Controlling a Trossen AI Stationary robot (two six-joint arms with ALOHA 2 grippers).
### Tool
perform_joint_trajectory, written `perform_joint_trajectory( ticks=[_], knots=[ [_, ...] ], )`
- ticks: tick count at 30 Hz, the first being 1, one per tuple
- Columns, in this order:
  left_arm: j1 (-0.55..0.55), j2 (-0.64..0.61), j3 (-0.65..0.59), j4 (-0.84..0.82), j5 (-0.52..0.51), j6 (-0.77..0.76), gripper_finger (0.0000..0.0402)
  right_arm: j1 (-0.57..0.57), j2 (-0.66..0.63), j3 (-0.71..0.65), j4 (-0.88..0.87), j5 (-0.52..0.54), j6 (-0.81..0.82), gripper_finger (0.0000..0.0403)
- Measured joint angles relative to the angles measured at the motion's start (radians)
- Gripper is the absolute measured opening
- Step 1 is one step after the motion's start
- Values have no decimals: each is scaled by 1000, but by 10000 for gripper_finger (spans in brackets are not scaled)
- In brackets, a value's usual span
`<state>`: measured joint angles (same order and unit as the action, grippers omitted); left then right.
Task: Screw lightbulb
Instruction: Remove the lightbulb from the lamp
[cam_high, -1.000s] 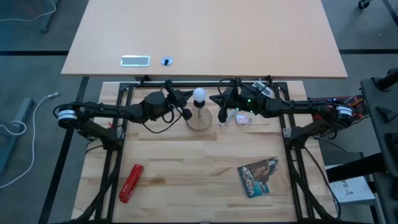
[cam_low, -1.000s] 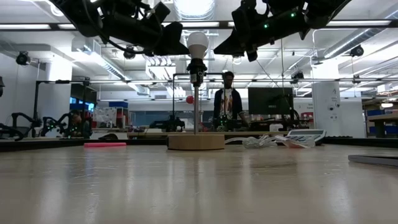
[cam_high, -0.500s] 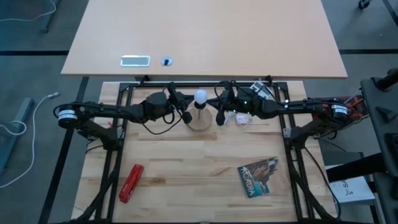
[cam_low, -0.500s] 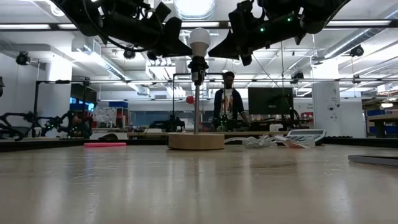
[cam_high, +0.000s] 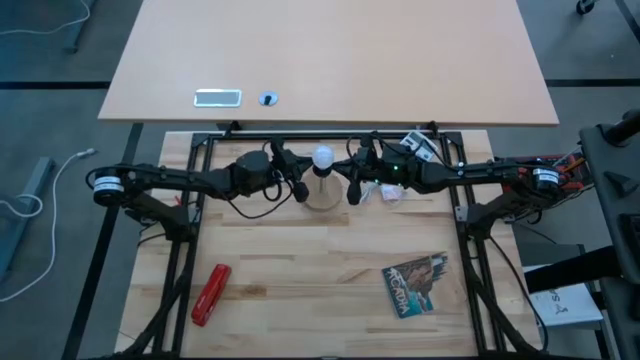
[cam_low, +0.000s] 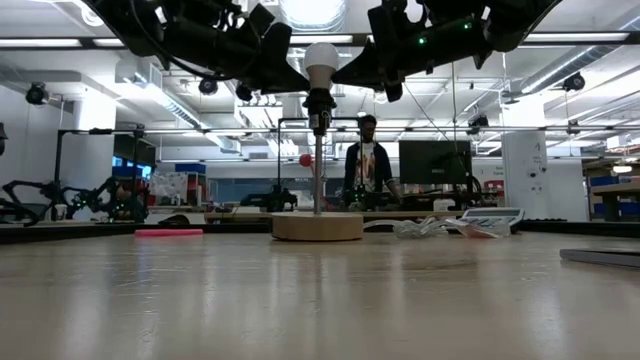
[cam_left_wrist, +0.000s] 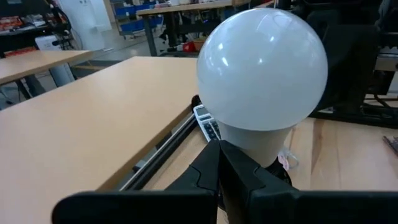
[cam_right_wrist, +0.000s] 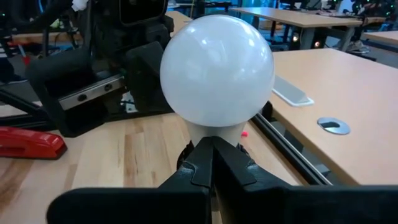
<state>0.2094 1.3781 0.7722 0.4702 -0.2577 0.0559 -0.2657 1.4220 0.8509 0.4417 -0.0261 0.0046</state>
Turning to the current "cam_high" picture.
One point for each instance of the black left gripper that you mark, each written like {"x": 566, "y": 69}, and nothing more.
{"x": 257, "y": 172}

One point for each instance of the grey desk calculator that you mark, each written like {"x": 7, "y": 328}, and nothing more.
{"x": 425, "y": 147}

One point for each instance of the light wooden desk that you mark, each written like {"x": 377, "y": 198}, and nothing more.
{"x": 325, "y": 50}

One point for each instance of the clear plastic wrapper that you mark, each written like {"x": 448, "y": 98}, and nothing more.
{"x": 391, "y": 192}

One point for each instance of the white lightbulb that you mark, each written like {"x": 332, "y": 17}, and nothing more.
{"x": 323, "y": 156}

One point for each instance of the red stapler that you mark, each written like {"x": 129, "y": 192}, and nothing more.
{"x": 210, "y": 296}

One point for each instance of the Arcadia picture book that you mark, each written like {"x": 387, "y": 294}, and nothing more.
{"x": 410, "y": 285}

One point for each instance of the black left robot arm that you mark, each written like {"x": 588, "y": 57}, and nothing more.
{"x": 165, "y": 176}

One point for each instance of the red power supply unit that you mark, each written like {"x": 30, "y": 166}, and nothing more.
{"x": 576, "y": 184}

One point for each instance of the black equipment stand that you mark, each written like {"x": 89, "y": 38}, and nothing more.
{"x": 615, "y": 165}

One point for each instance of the white printed paper sheet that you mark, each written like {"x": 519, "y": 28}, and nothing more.
{"x": 570, "y": 305}

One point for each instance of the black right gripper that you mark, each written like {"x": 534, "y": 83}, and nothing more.
{"x": 390, "y": 167}

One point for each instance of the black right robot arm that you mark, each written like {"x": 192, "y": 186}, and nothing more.
{"x": 475, "y": 172}

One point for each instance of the black aluminium rig frame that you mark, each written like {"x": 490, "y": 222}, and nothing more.
{"x": 310, "y": 136}

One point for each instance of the black chair wheel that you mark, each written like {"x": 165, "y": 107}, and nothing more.
{"x": 584, "y": 6}

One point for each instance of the wooden base lamp with socket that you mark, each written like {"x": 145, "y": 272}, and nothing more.
{"x": 325, "y": 197}

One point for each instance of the grey desk leg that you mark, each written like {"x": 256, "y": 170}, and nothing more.
{"x": 80, "y": 30}
{"x": 30, "y": 185}

